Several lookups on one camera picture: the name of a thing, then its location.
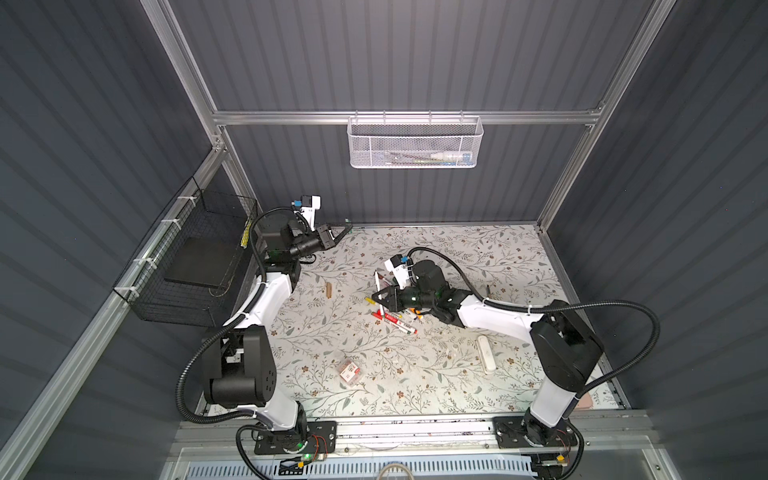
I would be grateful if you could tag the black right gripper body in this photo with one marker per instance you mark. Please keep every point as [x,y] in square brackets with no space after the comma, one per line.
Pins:
[412,298]

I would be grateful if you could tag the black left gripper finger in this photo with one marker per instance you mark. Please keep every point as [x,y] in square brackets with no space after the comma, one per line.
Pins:
[342,227]
[340,235]

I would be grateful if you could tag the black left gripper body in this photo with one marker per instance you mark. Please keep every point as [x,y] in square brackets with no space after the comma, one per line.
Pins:
[323,238]

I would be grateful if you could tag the dark green capped marker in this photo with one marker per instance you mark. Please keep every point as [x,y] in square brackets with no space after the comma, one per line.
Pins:
[377,280]

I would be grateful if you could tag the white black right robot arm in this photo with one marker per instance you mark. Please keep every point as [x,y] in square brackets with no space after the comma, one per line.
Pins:
[567,349]

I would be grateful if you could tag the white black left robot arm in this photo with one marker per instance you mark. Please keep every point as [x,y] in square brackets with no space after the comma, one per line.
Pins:
[239,370]

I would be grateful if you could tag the red capped marker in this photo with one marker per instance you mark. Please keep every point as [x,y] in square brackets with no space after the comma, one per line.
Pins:
[378,317]
[400,323]

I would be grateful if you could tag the white eraser case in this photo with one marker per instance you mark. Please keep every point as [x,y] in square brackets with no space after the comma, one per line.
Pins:
[486,354]

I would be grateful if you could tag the small red white box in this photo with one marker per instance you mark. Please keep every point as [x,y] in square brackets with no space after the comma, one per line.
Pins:
[350,371]

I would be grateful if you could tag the pink pencil case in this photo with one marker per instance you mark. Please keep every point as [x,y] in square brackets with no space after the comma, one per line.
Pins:
[585,402]

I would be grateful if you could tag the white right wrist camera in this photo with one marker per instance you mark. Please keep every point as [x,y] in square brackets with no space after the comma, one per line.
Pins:
[400,267]

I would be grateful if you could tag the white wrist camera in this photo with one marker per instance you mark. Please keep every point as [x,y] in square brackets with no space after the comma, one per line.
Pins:
[306,208]
[400,267]

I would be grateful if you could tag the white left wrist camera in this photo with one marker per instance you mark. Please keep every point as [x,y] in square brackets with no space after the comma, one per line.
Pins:
[306,208]

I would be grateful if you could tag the white wire mesh basket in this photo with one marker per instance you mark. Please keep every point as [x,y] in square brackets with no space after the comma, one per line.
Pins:
[414,142]

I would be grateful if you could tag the black wire side basket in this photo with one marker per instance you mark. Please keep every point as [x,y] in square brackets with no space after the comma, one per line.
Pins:
[194,265]

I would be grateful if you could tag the metal base rail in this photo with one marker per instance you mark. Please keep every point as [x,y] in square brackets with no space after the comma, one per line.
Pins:
[602,429]

